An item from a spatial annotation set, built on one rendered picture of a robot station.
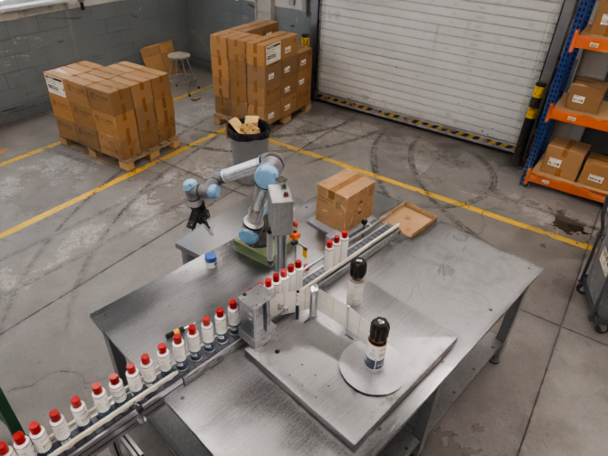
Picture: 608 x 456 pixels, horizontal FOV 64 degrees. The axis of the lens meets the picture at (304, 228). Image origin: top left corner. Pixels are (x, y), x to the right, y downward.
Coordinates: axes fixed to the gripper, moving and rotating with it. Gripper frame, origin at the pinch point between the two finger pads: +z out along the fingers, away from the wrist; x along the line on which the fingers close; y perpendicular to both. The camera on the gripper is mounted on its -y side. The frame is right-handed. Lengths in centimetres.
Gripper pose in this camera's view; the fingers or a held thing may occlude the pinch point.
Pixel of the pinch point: (202, 234)
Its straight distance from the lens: 287.1
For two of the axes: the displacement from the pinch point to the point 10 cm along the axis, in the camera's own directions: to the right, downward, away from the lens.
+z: 1.0, 7.8, 6.2
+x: -9.1, -1.8, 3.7
